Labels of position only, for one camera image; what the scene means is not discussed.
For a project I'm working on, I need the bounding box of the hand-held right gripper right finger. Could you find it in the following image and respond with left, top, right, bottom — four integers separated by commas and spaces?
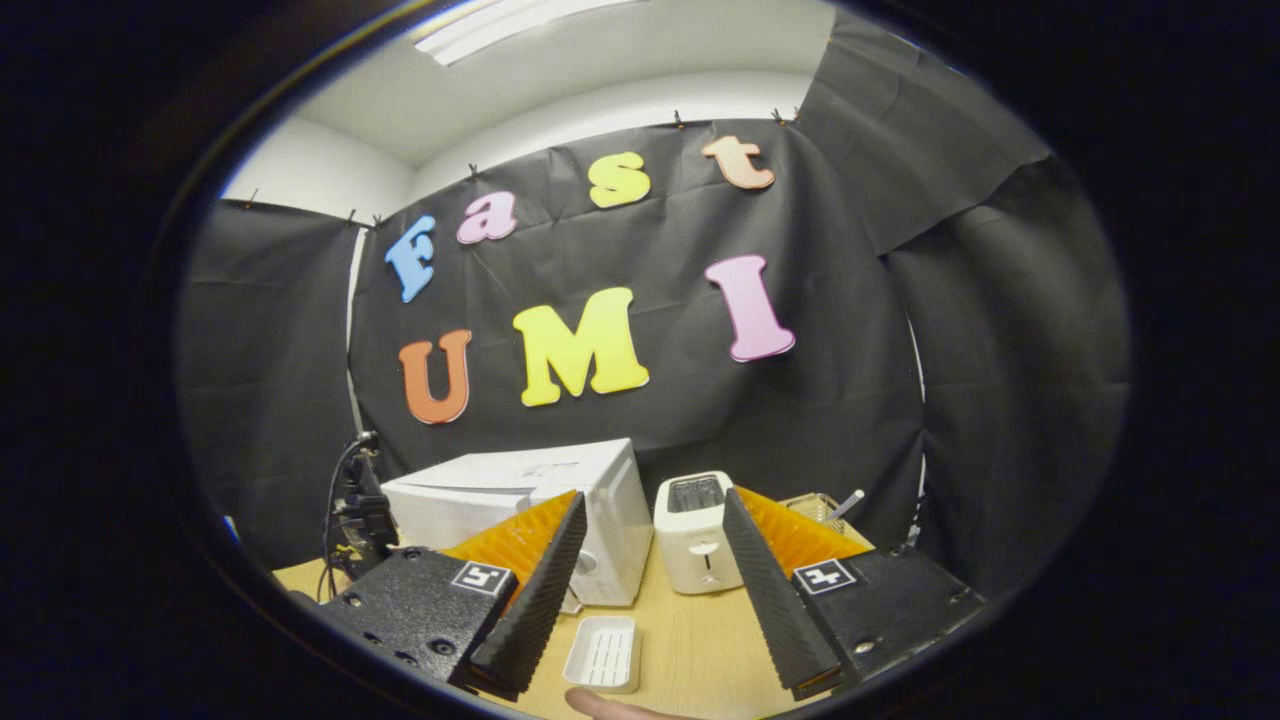
722, 487, 986, 701

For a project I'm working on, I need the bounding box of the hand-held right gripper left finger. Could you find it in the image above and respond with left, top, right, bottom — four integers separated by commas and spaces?
320, 490, 589, 701

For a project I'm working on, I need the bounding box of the white microwave oven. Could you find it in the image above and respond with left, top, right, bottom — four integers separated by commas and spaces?
380, 437, 654, 608

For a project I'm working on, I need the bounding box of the white rectangular dish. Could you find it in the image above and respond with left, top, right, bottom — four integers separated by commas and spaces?
562, 615, 642, 695

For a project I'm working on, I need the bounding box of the white toaster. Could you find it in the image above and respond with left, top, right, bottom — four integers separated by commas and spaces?
653, 470, 746, 596

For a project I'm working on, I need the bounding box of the black backdrop cloth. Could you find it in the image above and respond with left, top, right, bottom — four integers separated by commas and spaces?
175, 10, 1133, 601

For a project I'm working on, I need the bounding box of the wire mesh utensil holder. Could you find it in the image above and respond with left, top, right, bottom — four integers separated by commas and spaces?
780, 492, 851, 531

